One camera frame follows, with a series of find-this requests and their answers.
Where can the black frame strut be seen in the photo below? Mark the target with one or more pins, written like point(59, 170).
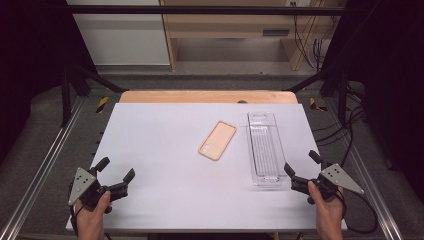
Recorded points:
point(313, 79)
point(96, 80)

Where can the wooden table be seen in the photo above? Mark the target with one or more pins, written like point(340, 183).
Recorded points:
point(200, 96)

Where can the person's left hand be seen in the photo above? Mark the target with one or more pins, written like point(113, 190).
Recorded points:
point(91, 218)

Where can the aluminium rail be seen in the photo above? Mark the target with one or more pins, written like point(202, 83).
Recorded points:
point(370, 186)
point(43, 166)

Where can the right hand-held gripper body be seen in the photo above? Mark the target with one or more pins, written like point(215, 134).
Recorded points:
point(340, 176)

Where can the light wooden desk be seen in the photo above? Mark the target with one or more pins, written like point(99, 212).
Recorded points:
point(230, 23)

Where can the clear plastic packaging tray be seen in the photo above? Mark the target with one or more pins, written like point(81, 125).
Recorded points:
point(266, 150)

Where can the grey desk label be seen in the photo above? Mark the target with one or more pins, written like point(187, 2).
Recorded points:
point(276, 32)

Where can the black curtain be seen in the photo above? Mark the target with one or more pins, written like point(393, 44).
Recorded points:
point(390, 83)
point(30, 66)

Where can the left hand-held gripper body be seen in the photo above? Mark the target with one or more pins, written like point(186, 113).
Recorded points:
point(81, 185)

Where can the black horizontal frame bar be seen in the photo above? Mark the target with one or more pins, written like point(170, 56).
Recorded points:
point(200, 10)

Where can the person's right hand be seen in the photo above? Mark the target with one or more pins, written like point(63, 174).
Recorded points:
point(328, 213)

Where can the yellow black hazard tape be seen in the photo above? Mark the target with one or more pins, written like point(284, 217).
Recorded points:
point(102, 104)
point(314, 105)

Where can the white cabinet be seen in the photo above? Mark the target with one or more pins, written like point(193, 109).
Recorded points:
point(123, 36)

